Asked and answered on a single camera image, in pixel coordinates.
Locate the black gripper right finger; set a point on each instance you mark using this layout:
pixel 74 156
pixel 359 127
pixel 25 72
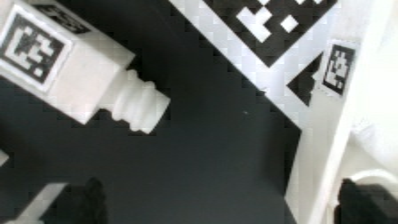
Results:
pixel 368 204

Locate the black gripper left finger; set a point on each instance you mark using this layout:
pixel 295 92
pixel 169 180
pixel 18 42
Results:
pixel 78 207

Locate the white square table top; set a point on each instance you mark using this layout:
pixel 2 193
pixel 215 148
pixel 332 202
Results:
pixel 346 148

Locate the white table leg front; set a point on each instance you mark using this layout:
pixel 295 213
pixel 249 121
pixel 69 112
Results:
pixel 66 63

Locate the white table leg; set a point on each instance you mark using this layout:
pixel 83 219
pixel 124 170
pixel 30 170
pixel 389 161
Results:
pixel 39 204
pixel 66 63

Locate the white table leg middle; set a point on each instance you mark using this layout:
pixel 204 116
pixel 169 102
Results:
pixel 39 204

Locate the white marker sheet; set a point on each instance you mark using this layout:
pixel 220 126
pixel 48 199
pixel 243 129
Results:
pixel 268 35

